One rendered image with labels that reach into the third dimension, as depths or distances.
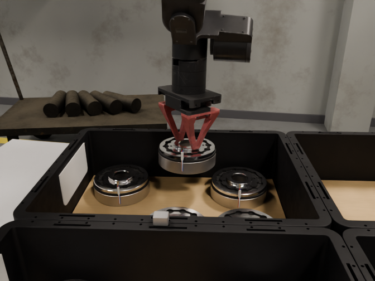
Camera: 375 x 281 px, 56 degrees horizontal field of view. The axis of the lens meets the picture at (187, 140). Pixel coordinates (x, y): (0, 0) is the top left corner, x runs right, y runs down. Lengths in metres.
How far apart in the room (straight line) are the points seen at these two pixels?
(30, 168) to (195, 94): 0.67
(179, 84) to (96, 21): 3.00
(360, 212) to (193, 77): 0.37
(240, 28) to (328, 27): 2.78
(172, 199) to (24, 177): 0.54
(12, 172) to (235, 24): 0.80
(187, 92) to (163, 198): 0.21
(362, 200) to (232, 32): 0.39
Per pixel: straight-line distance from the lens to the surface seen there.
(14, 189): 1.04
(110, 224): 0.45
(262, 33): 3.27
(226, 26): 0.55
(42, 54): 3.88
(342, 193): 0.74
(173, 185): 0.70
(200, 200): 0.66
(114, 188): 0.65
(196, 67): 0.57
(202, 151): 0.62
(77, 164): 0.66
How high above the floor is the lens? 1.19
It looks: 24 degrees down
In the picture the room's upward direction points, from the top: straight up
